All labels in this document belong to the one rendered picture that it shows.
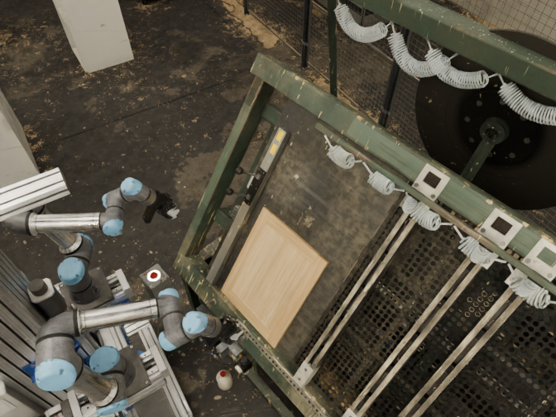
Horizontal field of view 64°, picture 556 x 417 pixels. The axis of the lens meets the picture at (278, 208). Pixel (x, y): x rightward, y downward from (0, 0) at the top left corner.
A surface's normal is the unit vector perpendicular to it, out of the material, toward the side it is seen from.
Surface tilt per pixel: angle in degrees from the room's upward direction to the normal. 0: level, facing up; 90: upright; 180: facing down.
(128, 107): 0
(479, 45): 90
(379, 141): 55
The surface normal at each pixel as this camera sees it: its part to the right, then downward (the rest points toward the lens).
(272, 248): -0.60, 0.07
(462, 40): -0.74, 0.52
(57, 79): 0.00, -0.62
